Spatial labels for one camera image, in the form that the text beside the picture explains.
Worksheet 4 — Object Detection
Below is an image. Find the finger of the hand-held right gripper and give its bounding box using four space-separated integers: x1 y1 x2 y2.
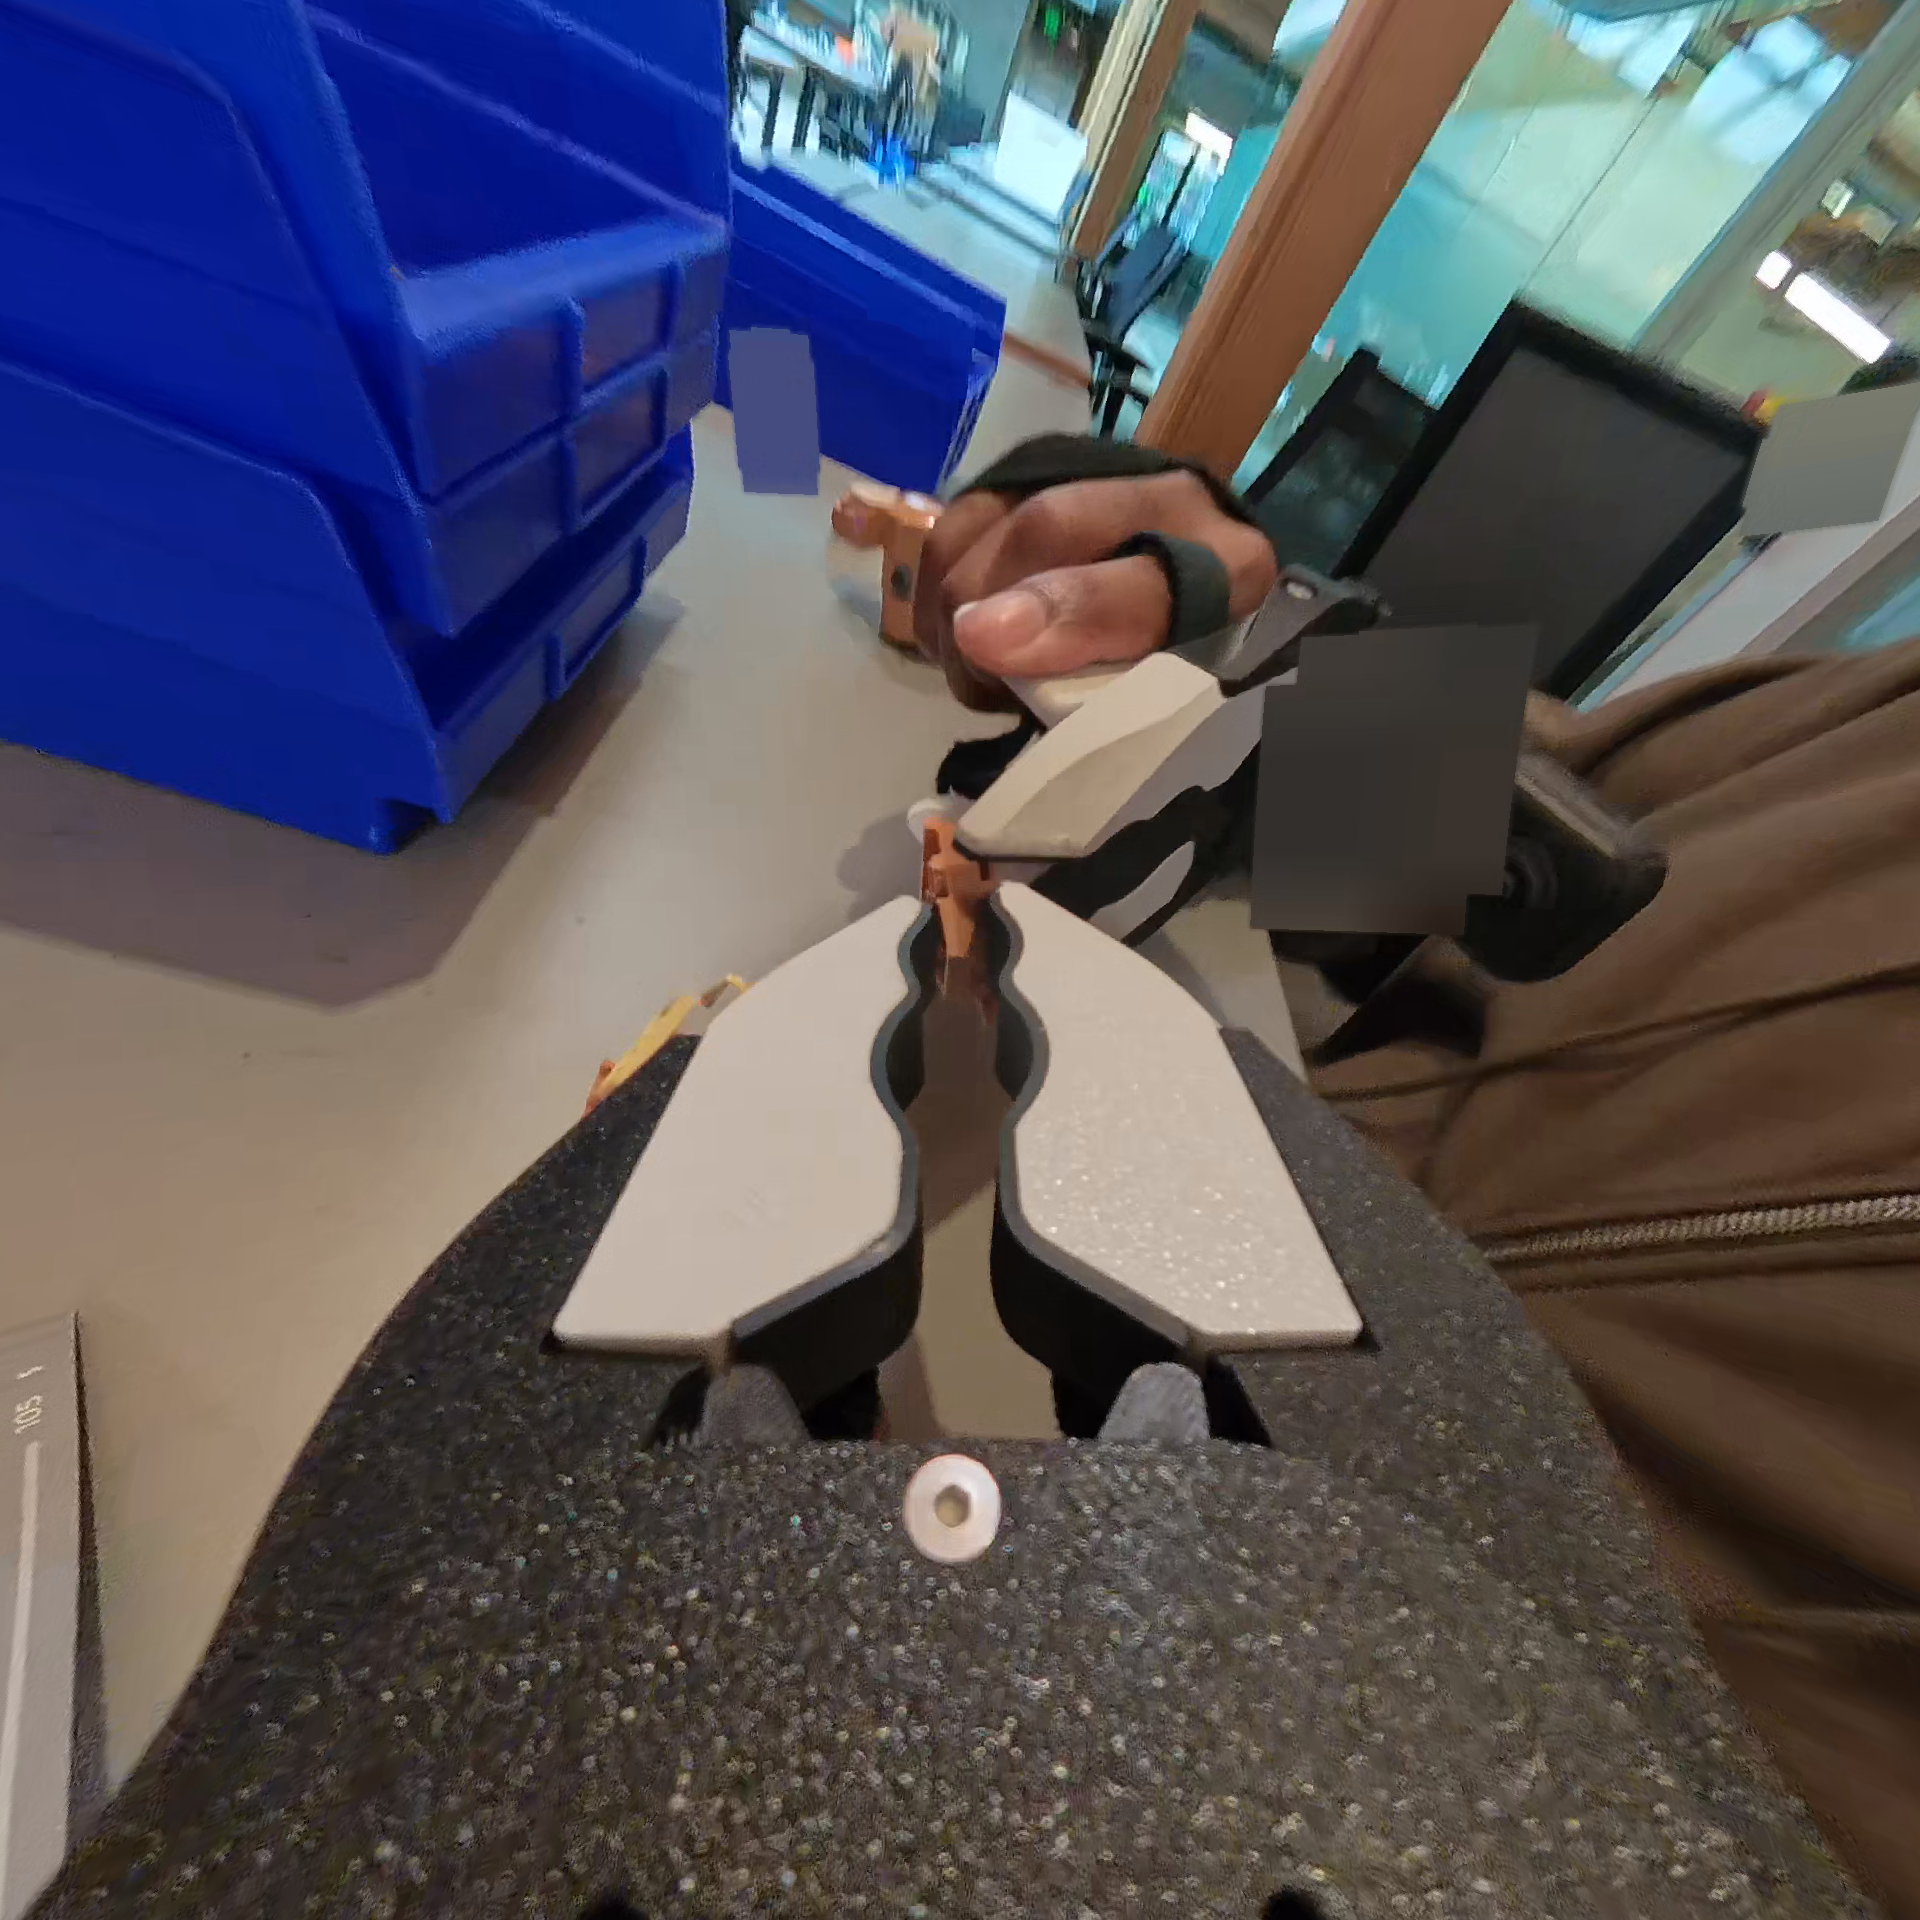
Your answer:
955 650 1231 866
1035 765 1268 937

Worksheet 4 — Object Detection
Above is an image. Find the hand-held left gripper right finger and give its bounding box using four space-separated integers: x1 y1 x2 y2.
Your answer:
991 880 1367 1358

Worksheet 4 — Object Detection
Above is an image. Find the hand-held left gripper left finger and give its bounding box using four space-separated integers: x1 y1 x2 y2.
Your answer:
555 897 922 1358

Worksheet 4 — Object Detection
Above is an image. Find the stack of blue plastic bins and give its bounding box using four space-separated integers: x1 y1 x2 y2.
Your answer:
0 0 735 860

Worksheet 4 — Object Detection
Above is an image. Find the person's right hand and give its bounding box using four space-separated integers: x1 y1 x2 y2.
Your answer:
910 437 1287 723

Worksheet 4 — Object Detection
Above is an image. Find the small tan toy piece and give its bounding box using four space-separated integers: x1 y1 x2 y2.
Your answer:
586 969 751 1106

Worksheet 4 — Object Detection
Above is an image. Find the black flat monitor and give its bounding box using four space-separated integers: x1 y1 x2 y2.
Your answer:
1405 302 1771 698

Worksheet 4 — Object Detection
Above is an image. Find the blue storage bin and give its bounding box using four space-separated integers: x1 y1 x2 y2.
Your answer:
719 157 1010 501

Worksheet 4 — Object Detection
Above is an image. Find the wooden pillar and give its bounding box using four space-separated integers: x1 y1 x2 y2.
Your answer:
1137 0 1517 483

